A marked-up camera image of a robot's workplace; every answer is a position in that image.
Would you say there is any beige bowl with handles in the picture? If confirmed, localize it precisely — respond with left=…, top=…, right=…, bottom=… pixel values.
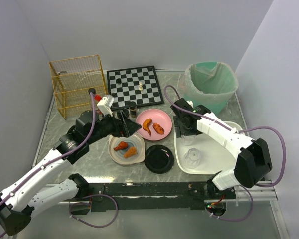
left=109, top=133, right=145, bottom=165

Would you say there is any clear faceted glass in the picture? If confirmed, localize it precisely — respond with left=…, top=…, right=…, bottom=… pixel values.
left=184, top=148, right=202, bottom=169

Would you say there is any clear drinking glass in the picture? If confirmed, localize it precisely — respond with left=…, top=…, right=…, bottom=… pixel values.
left=181, top=135, right=196, bottom=146

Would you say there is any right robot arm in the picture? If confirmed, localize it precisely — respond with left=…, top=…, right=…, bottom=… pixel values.
left=171, top=98, right=272, bottom=191

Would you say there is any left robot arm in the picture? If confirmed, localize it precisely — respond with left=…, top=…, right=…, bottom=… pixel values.
left=0, top=110, right=141, bottom=236

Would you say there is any black lid seasoning jar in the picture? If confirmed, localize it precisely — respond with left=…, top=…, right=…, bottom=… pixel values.
left=117, top=107, right=130, bottom=120

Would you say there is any orange chicken wing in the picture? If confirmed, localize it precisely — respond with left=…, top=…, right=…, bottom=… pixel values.
left=142, top=118, right=152, bottom=136

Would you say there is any red chicken drumstick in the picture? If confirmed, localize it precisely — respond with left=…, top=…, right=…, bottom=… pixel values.
left=113, top=141, right=129, bottom=151

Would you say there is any small dark pepper shaker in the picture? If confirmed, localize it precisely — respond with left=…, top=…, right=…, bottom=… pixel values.
left=128, top=101, right=138, bottom=118

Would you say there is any orange fried nugget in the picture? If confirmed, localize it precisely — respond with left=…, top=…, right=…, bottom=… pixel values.
left=124, top=147, right=137, bottom=158

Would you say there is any pink plate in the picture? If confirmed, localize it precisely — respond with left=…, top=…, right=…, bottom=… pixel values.
left=136, top=109, right=172, bottom=141

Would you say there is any red fried chicken piece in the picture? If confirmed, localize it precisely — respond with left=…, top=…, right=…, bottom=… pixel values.
left=153, top=123, right=164, bottom=135

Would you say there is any white plastic tray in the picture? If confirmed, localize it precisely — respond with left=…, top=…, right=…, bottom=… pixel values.
left=174, top=134, right=236, bottom=175

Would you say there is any clear vinegar bottle red label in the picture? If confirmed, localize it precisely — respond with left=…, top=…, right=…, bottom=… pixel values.
left=88, top=88, right=96, bottom=95

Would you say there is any white chess pawn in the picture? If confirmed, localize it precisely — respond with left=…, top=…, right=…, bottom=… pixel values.
left=139, top=82, right=143, bottom=91

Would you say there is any black plate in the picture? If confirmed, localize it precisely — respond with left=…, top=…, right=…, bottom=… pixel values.
left=144, top=144, right=174, bottom=174

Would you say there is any black white chessboard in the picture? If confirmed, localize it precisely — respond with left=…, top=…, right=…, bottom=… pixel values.
left=107, top=66, right=164, bottom=111

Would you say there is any green plastic trash bin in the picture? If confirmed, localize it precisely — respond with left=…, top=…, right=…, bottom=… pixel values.
left=183, top=61, right=238, bottom=117

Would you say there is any black chess pawn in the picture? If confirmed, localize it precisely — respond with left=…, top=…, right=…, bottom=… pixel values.
left=116, top=78, right=122, bottom=84

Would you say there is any clear trash bag liner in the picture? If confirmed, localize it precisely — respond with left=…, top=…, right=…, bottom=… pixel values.
left=180, top=61, right=239, bottom=103

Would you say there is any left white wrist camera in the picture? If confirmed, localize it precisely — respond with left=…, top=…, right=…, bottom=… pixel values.
left=94, top=95, right=114, bottom=116

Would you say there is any yellow wire basket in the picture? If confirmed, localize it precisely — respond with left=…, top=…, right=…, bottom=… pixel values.
left=49, top=55, right=108, bottom=120

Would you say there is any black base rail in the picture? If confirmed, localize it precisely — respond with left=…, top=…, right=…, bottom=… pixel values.
left=72, top=180, right=237, bottom=214

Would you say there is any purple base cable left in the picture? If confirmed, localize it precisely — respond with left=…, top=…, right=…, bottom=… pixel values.
left=68, top=194, right=119, bottom=228

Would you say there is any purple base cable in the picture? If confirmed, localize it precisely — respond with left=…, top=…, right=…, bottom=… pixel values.
left=68, top=194, right=119, bottom=228
left=205, top=185, right=254, bottom=222

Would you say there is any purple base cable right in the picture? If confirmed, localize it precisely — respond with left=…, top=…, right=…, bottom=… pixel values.
left=205, top=185, right=254, bottom=222

